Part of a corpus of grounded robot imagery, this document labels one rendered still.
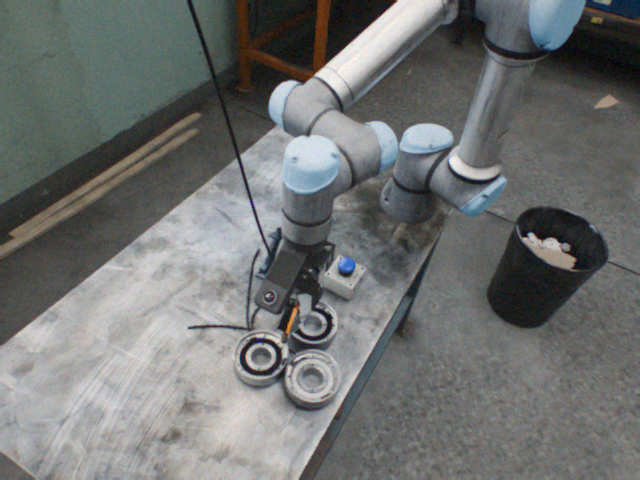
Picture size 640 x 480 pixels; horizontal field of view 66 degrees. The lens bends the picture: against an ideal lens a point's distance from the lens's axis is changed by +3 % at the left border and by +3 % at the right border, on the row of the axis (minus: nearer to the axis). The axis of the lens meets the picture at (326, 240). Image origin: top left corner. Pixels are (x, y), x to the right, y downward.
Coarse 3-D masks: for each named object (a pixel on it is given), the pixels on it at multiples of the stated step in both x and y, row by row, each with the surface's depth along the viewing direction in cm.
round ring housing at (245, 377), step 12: (252, 336) 95; (276, 336) 95; (240, 348) 93; (252, 348) 93; (264, 348) 94; (288, 360) 93; (240, 372) 88; (276, 372) 90; (252, 384) 89; (264, 384) 90
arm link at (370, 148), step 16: (336, 112) 73; (320, 128) 72; (336, 128) 71; (352, 128) 70; (368, 128) 71; (384, 128) 71; (336, 144) 67; (352, 144) 68; (368, 144) 69; (384, 144) 70; (352, 160) 67; (368, 160) 68; (384, 160) 71; (352, 176) 67; (368, 176) 70
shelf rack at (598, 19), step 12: (588, 12) 330; (600, 12) 332; (576, 24) 336; (588, 24) 333; (600, 24) 329; (612, 24) 326; (624, 24) 323; (636, 24) 323; (456, 36) 379; (612, 36) 330; (624, 36) 327; (636, 36) 324
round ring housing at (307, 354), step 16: (304, 352) 93; (320, 352) 93; (288, 368) 91; (304, 368) 91; (320, 368) 92; (336, 368) 92; (288, 384) 88; (304, 384) 89; (320, 384) 89; (336, 384) 90; (304, 400) 86; (320, 400) 86
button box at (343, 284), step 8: (336, 264) 107; (328, 272) 106; (336, 272) 106; (344, 272) 106; (352, 272) 106; (360, 272) 107; (328, 280) 106; (336, 280) 104; (344, 280) 105; (352, 280) 105; (360, 280) 107; (328, 288) 108; (336, 288) 106; (344, 288) 105; (352, 288) 104; (344, 296) 106
